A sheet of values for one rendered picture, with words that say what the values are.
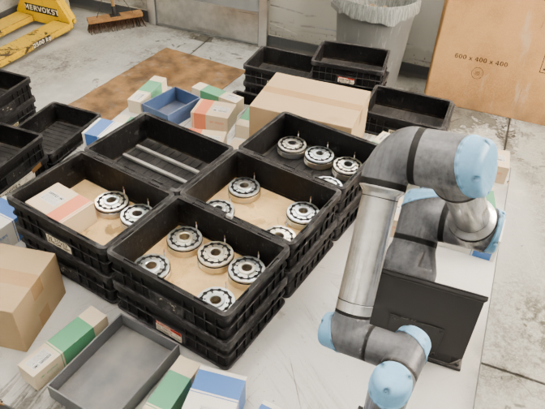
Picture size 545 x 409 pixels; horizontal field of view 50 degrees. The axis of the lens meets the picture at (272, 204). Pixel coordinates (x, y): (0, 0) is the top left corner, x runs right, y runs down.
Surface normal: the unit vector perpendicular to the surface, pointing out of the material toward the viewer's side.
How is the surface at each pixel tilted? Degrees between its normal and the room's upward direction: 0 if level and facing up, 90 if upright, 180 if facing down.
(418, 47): 90
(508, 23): 80
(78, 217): 90
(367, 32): 94
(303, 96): 0
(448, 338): 90
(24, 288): 0
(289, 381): 0
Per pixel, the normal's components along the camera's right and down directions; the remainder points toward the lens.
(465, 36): -0.34, 0.40
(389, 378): 0.04, -0.77
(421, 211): -0.44, -0.17
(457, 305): -0.35, 0.58
